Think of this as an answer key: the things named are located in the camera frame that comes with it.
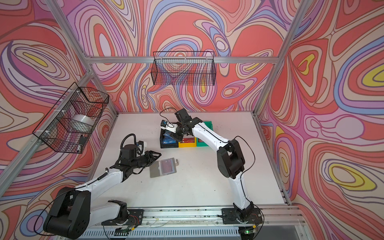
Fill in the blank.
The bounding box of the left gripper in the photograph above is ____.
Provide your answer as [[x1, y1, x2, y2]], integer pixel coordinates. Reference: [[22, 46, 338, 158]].
[[129, 150, 161, 170]]

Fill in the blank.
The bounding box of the grey card holder wallet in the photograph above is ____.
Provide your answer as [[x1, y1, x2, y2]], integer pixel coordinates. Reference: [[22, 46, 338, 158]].
[[150, 158, 179, 178]]

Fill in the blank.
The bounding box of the blue credit card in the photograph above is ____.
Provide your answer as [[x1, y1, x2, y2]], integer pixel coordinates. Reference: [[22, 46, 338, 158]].
[[162, 132, 177, 145]]

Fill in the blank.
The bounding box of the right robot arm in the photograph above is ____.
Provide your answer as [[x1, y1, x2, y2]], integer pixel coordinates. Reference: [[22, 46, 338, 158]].
[[170, 109, 254, 222]]

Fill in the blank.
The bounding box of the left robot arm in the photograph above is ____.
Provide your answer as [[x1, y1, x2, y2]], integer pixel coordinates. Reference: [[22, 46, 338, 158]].
[[43, 144, 162, 240]]

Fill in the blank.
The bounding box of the black plastic bin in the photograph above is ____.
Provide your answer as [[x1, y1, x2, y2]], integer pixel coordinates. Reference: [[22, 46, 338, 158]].
[[160, 132, 179, 149]]

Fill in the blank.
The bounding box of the green plastic bin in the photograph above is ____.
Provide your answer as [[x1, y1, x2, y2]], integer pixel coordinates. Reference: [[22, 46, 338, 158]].
[[192, 123, 217, 150]]

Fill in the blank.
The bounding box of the yellow plastic bin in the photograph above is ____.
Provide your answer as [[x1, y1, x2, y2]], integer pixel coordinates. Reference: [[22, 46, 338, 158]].
[[179, 136, 197, 148]]

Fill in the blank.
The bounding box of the white tape roll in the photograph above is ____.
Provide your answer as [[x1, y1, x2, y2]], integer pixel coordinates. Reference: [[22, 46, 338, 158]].
[[72, 114, 95, 126]]

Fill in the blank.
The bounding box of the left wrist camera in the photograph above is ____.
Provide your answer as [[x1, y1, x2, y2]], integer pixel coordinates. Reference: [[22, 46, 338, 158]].
[[136, 141, 147, 153]]

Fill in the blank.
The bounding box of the back wire basket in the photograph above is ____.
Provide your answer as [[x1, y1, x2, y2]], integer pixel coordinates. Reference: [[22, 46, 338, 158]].
[[151, 51, 217, 86]]

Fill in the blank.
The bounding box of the wire basket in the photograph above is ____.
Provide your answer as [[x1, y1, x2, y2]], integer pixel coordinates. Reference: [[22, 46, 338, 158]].
[[33, 83, 110, 154], [151, 51, 217, 86]]

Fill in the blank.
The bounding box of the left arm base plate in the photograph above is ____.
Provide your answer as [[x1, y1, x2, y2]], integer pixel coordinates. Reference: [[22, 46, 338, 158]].
[[102, 209, 144, 228]]

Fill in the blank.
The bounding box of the left wire basket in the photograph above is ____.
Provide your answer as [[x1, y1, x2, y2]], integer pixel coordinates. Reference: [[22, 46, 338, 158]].
[[33, 83, 110, 154]]

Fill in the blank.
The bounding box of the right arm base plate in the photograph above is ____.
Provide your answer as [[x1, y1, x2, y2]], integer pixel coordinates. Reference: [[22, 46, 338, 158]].
[[219, 208, 264, 226]]

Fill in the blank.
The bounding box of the aluminium front rail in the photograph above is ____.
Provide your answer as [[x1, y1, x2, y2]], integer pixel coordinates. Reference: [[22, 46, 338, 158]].
[[59, 205, 307, 232]]

